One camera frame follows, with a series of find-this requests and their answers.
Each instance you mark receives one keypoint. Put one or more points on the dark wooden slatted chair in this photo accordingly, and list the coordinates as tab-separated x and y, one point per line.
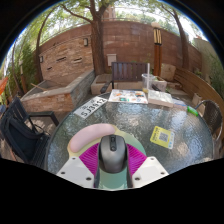
128	71

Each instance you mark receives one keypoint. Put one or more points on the pale closed book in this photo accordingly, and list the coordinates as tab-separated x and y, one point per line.
160	98

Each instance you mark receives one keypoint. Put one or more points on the grey wall utility box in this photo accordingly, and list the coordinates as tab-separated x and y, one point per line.
111	60

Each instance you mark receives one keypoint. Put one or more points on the grey computer mouse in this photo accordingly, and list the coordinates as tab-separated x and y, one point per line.
113	153

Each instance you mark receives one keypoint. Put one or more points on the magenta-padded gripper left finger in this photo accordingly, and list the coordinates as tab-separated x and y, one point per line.
87	161

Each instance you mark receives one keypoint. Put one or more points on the dark wicker armchair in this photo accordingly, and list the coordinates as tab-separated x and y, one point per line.
213	116

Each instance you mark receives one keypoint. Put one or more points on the colourful printed magazine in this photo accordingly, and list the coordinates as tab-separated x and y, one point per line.
128	96

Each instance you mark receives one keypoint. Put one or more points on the beige stone block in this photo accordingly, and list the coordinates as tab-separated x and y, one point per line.
168	71

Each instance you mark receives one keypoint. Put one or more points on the black metal armchair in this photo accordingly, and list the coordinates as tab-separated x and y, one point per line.
20	133

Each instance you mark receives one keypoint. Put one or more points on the curved wooden bench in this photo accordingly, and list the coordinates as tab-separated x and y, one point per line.
196	86

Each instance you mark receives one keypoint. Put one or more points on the wooden garden lamp post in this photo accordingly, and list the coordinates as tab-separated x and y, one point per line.
157	50

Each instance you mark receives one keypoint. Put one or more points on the stone raised planter bed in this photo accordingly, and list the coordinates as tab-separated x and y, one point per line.
56	96

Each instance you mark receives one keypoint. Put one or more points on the thick branching tree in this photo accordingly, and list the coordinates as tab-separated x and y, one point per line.
97	43

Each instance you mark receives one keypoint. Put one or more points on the thin leaning tree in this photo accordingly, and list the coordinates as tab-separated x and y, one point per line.
39	56

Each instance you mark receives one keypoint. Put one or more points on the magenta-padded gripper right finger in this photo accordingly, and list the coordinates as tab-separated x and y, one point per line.
137	161

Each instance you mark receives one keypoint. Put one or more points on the small green tube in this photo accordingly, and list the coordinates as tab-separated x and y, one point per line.
192	111

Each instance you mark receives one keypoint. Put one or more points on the slim straight tree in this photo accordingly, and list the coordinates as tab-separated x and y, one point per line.
184	43

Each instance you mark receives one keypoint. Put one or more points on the white licence plate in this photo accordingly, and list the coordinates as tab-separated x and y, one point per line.
90	107

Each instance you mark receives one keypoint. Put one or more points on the dark wall lamp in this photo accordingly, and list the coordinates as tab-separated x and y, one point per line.
86	42

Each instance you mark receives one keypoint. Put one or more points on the clear plastic cup with straw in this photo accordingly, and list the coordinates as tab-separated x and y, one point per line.
147	82

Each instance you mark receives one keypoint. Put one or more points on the yellow printed card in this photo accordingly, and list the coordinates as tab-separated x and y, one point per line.
162	136

